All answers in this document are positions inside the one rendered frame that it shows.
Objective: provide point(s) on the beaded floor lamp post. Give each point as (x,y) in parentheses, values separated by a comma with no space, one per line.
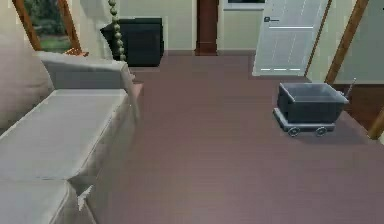
(117,31)

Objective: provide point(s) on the grey sofa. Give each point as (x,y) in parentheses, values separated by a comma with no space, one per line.
(60,133)

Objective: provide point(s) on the white room door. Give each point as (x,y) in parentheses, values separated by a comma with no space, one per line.
(288,40)

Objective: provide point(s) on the grey wheeled cart bin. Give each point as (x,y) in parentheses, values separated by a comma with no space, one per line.
(310,105)

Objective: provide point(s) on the black cabinet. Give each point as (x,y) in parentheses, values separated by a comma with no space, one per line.
(141,41)

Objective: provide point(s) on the dark brown wooden post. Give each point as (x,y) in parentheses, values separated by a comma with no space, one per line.
(206,26)

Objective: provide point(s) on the white framed window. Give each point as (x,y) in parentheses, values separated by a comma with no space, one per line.
(244,4)

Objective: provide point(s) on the wooden framed window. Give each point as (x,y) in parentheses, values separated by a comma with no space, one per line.
(50,23)

